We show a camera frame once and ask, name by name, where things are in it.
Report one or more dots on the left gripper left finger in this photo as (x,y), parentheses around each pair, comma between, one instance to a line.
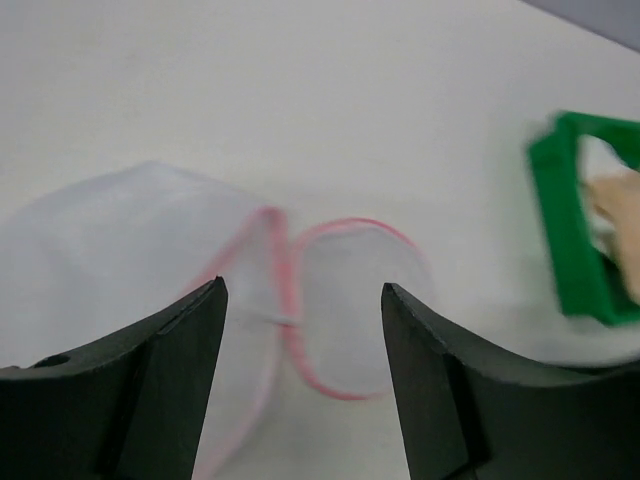
(130,405)

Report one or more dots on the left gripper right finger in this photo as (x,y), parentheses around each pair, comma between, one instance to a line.
(469,409)

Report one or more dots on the white mesh laundry bag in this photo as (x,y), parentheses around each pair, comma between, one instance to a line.
(96,256)

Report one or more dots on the beige bra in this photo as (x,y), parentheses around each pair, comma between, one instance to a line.
(616,199)

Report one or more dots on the green plastic bin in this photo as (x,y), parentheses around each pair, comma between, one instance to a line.
(587,283)

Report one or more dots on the white cloth in bin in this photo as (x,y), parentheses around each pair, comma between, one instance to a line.
(598,158)

